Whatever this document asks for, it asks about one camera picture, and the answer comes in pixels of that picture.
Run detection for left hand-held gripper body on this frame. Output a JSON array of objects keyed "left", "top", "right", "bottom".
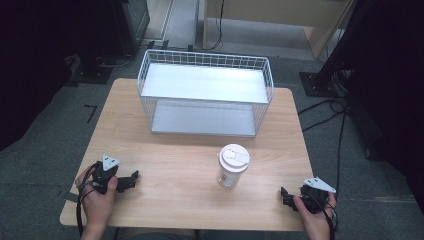
[{"left": 90, "top": 153, "right": 122, "bottom": 196}]

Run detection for black stand with base plate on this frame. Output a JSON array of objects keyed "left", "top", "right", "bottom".
[{"left": 69, "top": 0, "right": 118, "bottom": 85}]

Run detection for black floor cable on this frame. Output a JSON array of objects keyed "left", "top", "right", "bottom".
[{"left": 297, "top": 96, "right": 350, "bottom": 201}]

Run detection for black metal stand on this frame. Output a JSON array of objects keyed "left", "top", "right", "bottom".
[{"left": 298, "top": 0, "right": 371, "bottom": 99}]

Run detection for person's left hand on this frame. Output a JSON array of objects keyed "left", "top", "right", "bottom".
[{"left": 75, "top": 165, "right": 119, "bottom": 231}]

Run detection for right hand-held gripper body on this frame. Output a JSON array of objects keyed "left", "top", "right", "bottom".
[{"left": 298, "top": 176, "right": 337, "bottom": 215}]

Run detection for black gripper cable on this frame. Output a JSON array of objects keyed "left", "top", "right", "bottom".
[
  {"left": 75, "top": 161, "right": 102, "bottom": 238},
  {"left": 308, "top": 193, "right": 340, "bottom": 240}
]

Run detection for dark cabinet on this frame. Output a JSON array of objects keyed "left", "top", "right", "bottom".
[{"left": 111, "top": 0, "right": 151, "bottom": 58}]

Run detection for person's right hand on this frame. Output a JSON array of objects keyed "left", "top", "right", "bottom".
[{"left": 292, "top": 191, "right": 338, "bottom": 240}]

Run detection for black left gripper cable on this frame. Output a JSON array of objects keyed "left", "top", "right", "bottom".
[{"left": 75, "top": 161, "right": 102, "bottom": 238}]

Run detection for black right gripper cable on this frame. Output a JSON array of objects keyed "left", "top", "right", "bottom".
[{"left": 308, "top": 193, "right": 340, "bottom": 240}]

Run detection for black hanging cable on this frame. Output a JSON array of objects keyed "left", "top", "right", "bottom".
[{"left": 201, "top": 0, "right": 225, "bottom": 52}]

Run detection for white wire shelf rack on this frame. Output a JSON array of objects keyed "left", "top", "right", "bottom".
[{"left": 136, "top": 48, "right": 275, "bottom": 139}]

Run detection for white lidded paper cup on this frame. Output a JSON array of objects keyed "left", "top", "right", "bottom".
[{"left": 216, "top": 143, "right": 251, "bottom": 190}]

